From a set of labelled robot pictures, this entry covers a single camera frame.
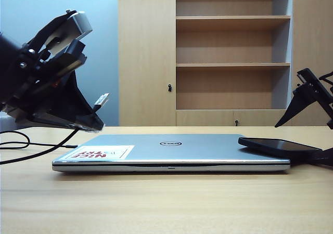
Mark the light wooden cabinet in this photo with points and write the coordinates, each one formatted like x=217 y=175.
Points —
x=145 y=49

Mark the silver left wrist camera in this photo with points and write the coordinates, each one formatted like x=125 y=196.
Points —
x=78 y=23

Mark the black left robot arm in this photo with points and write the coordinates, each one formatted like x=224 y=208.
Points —
x=7 y=52

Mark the silver Dell laptop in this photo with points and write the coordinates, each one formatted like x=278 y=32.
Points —
x=182 y=150

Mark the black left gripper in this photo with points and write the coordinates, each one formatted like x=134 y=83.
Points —
x=39 y=70

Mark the black cabinet door key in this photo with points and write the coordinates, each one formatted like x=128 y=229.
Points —
x=169 y=87
x=236 y=122

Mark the white red laptop sticker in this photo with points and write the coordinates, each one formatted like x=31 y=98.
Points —
x=109 y=152

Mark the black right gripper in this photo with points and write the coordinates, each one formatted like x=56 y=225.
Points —
x=312 y=82

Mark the black smartphone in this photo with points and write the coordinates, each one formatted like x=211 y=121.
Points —
x=273 y=145

